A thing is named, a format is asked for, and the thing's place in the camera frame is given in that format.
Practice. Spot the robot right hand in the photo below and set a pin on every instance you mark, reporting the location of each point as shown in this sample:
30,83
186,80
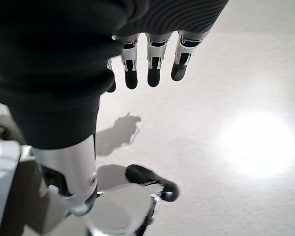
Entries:
51,73

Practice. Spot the robot right leg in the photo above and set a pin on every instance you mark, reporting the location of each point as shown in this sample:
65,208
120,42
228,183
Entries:
118,211

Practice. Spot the white medical cart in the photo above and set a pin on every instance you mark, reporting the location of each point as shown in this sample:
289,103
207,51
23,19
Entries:
3,172

